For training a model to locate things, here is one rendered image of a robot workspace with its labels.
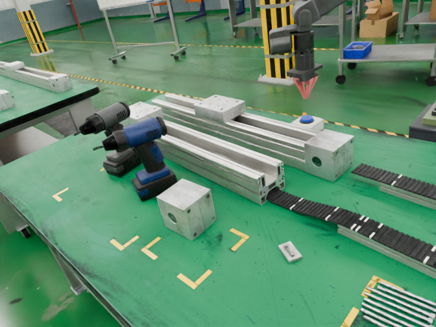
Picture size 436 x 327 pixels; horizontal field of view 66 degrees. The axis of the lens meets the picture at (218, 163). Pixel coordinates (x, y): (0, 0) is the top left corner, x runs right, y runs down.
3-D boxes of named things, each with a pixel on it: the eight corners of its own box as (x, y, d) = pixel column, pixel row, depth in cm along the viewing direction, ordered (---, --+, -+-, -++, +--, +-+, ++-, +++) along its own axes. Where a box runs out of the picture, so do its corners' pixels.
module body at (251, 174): (285, 187, 92) (283, 160, 88) (260, 205, 87) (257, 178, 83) (139, 126, 148) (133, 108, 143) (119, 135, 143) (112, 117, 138)
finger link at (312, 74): (287, 102, 108) (285, 72, 103) (301, 94, 111) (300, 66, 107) (305, 106, 103) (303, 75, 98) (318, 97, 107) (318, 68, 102)
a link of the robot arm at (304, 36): (314, 28, 94) (312, 24, 99) (289, 32, 95) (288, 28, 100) (315, 53, 98) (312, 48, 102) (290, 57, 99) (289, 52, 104)
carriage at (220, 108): (247, 118, 121) (244, 100, 118) (225, 130, 116) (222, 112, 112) (218, 110, 133) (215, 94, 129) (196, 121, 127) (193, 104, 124)
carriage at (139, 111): (166, 124, 129) (161, 108, 126) (141, 136, 123) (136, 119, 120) (145, 117, 140) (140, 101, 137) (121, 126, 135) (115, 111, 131)
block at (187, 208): (223, 214, 87) (217, 183, 82) (192, 241, 80) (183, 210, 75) (196, 202, 93) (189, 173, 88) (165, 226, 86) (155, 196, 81)
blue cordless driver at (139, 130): (183, 186, 101) (165, 119, 90) (119, 213, 95) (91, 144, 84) (174, 175, 107) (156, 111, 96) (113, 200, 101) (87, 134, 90)
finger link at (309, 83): (292, 99, 109) (290, 71, 104) (305, 92, 113) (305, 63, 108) (309, 103, 104) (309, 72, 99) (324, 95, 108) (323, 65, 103)
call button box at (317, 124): (324, 135, 114) (324, 117, 110) (307, 146, 109) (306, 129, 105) (304, 130, 119) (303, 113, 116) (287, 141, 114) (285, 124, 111)
